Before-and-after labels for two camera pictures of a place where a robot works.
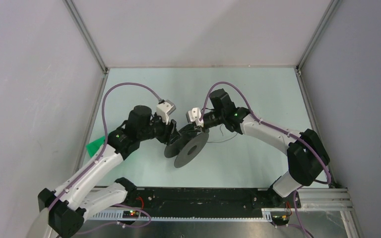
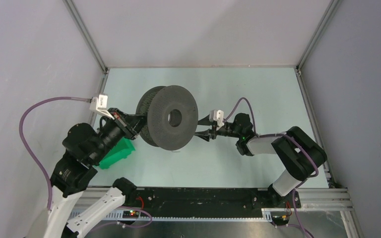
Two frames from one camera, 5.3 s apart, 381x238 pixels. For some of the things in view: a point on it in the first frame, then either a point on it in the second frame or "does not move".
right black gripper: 191,127 -> 206,121
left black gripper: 169,133 -> 131,124
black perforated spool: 185,147 -> 172,117
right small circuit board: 282,217 does not move
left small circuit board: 130,214 does not move
